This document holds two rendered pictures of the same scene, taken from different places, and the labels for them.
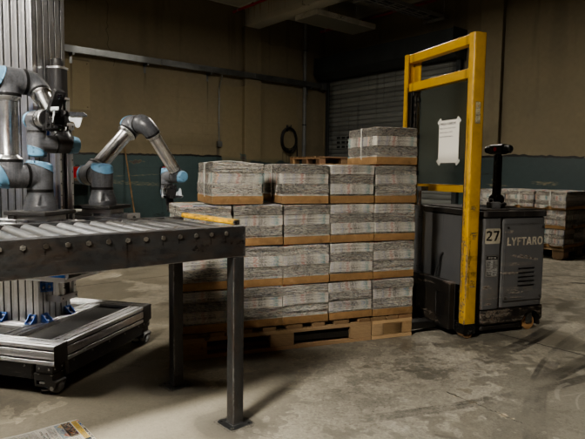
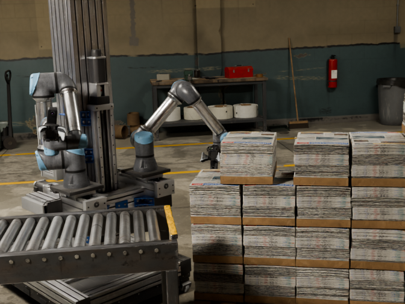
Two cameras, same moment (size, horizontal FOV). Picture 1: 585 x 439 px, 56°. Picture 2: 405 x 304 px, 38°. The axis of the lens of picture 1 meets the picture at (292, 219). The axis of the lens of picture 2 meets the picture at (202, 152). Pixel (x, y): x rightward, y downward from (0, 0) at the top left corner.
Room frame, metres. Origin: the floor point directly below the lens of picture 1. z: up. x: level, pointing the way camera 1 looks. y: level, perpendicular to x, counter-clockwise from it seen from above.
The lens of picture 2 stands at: (0.26, -1.14, 1.66)
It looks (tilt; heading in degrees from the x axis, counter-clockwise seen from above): 12 degrees down; 33
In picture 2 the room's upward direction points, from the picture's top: 2 degrees counter-clockwise
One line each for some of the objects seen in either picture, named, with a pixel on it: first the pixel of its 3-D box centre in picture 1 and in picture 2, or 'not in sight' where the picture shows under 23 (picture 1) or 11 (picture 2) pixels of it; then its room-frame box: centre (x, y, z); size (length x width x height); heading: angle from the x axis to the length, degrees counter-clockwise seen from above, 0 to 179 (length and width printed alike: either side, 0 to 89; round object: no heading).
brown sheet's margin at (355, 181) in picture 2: (338, 198); (376, 173); (3.37, -0.28, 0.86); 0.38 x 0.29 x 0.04; 21
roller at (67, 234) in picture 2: (97, 233); (67, 234); (2.03, 0.73, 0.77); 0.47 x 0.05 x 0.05; 40
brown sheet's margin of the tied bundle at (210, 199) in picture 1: (234, 199); (248, 176); (3.02, 0.32, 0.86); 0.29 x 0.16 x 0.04; 112
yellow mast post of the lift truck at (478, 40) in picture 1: (470, 180); not in sight; (3.33, -1.08, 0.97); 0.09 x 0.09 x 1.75; 21
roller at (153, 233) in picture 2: (190, 227); (153, 228); (2.28, 0.43, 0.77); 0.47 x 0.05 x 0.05; 40
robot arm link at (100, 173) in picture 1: (101, 174); (143, 143); (3.06, 1.07, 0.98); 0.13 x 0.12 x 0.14; 49
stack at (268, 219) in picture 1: (272, 272); (296, 247); (3.21, 0.12, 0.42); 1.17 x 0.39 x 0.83; 111
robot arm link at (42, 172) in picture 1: (38, 174); (73, 157); (2.57, 1.20, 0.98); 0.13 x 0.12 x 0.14; 140
